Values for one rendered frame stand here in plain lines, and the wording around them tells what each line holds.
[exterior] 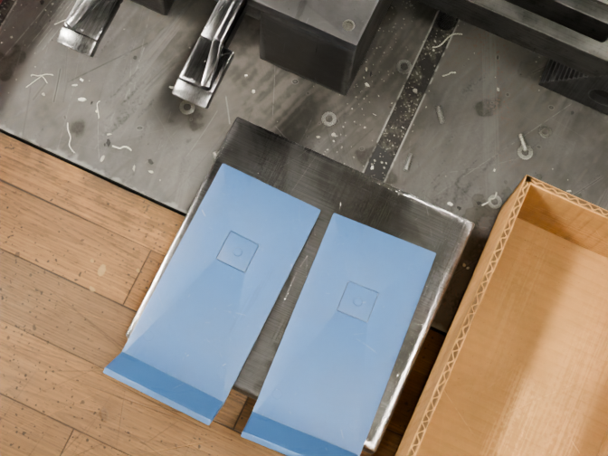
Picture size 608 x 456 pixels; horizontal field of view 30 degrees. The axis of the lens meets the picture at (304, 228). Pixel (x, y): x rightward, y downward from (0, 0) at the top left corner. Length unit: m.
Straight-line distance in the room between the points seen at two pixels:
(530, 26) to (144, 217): 0.27
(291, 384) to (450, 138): 0.20
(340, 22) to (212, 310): 0.19
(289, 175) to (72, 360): 0.18
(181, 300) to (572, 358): 0.25
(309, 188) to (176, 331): 0.13
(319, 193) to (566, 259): 0.17
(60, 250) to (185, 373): 0.12
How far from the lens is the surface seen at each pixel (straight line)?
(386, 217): 0.73
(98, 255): 0.74
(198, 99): 0.68
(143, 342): 0.71
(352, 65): 0.72
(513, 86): 0.79
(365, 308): 0.71
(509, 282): 0.75
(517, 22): 0.73
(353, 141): 0.76
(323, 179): 0.73
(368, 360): 0.70
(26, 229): 0.76
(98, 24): 0.70
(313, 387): 0.70
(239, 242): 0.72
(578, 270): 0.76
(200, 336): 0.70
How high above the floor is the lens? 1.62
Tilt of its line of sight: 75 degrees down
